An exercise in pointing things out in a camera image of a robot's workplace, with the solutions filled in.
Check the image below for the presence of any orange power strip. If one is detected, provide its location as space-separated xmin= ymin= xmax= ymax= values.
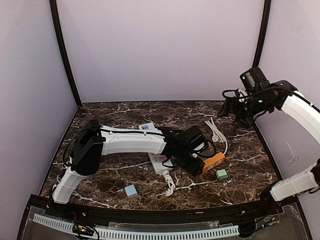
xmin=202 ymin=152 xmax=226 ymax=173

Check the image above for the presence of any white multicolour power strip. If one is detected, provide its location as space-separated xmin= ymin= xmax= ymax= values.
xmin=138 ymin=122 xmax=173 ymax=175

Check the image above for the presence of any white orange strip cable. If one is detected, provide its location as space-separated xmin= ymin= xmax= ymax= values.
xmin=204 ymin=116 xmax=229 ymax=155

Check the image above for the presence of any green plug adapter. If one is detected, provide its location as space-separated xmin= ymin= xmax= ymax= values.
xmin=215 ymin=169 xmax=229 ymax=182

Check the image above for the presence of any pink plug adapter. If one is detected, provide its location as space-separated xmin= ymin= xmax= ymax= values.
xmin=155 ymin=154 xmax=167 ymax=163

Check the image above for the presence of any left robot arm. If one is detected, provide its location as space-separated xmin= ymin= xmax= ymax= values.
xmin=52 ymin=120 xmax=210 ymax=205

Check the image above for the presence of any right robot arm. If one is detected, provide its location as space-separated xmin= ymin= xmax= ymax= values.
xmin=217 ymin=67 xmax=320 ymax=205

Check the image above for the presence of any light blue plug adapter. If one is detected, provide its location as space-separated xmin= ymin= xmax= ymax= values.
xmin=124 ymin=184 xmax=138 ymax=198

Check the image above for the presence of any white power strip cable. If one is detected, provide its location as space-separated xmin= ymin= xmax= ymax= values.
xmin=162 ymin=169 xmax=177 ymax=197

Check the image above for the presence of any light blue slotted cable duct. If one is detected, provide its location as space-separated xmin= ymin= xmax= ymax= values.
xmin=32 ymin=213 xmax=240 ymax=240

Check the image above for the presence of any right black frame post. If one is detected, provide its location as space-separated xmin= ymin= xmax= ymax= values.
xmin=252 ymin=0 xmax=272 ymax=68

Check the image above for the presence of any black frame post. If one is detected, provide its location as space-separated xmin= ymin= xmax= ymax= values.
xmin=49 ymin=0 xmax=82 ymax=108
xmin=252 ymin=0 xmax=272 ymax=68

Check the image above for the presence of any left black frame post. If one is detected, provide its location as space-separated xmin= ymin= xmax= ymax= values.
xmin=49 ymin=0 xmax=82 ymax=108

